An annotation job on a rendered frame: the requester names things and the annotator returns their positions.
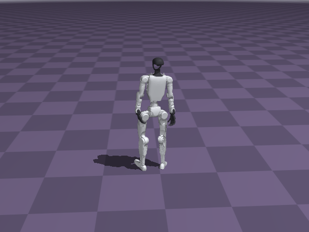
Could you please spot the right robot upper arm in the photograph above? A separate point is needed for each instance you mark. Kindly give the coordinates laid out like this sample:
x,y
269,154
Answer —
x,y
169,87

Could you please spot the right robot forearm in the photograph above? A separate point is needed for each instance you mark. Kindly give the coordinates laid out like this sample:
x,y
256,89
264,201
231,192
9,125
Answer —
x,y
171,104

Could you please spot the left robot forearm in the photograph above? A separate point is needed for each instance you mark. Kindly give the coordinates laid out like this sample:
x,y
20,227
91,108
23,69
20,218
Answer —
x,y
138,102

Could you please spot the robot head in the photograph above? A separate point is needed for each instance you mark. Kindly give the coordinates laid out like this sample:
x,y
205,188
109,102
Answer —
x,y
158,62

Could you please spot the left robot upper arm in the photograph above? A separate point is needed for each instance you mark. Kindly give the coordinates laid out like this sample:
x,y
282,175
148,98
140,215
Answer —
x,y
143,80

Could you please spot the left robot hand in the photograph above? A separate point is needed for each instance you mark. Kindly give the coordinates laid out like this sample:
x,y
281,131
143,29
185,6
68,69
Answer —
x,y
139,117

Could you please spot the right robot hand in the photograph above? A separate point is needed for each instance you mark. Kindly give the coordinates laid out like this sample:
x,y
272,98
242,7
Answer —
x,y
172,118

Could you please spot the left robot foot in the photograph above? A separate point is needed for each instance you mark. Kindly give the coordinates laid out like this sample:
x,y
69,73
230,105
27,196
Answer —
x,y
137,162

